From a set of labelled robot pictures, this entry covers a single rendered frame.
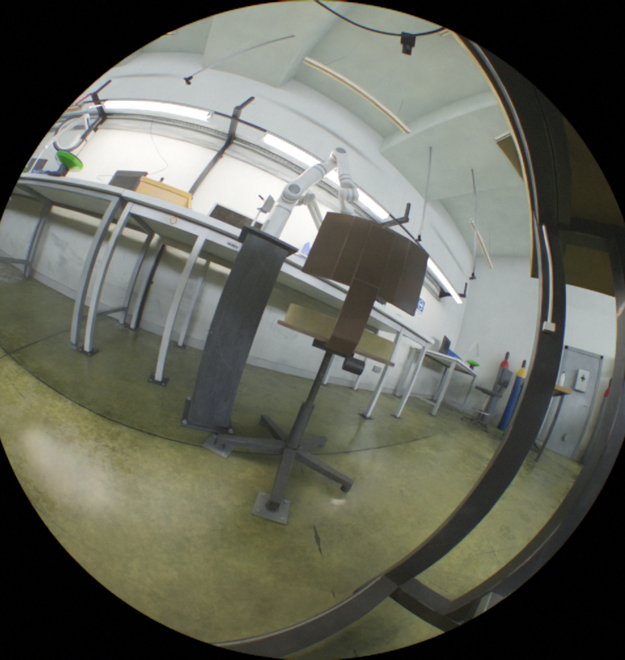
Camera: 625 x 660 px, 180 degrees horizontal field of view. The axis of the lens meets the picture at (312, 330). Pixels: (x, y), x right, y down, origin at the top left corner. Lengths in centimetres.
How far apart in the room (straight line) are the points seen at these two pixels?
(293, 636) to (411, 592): 25
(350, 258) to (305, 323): 21
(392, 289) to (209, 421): 86
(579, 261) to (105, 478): 129
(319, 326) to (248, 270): 37
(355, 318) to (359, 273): 11
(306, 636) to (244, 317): 90
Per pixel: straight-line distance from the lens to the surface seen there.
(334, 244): 53
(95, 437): 83
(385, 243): 53
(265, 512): 70
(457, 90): 379
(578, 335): 572
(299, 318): 55
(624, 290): 47
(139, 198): 125
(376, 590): 51
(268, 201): 120
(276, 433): 93
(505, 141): 46
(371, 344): 57
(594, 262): 64
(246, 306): 77
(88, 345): 139
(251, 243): 80
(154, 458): 77
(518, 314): 564
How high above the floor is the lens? 57
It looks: level
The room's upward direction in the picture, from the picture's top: 21 degrees clockwise
